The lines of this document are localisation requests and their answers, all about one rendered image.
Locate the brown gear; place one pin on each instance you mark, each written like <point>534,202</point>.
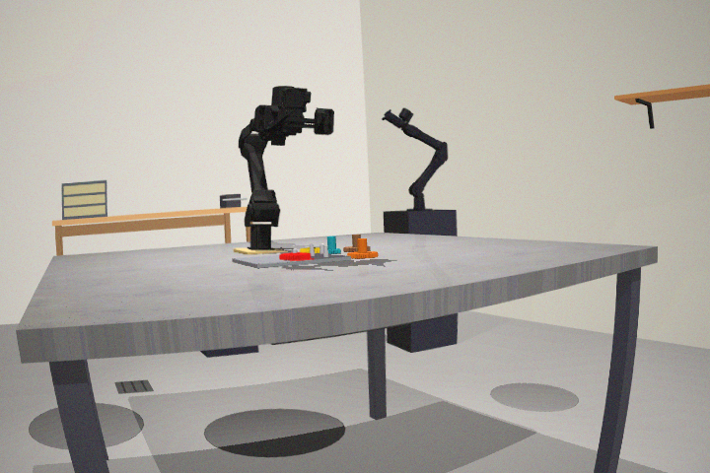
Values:
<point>354,247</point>

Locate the red gear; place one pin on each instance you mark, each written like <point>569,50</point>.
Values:
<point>294,256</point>

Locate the teal toothed gear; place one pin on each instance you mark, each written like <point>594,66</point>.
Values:
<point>331,245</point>

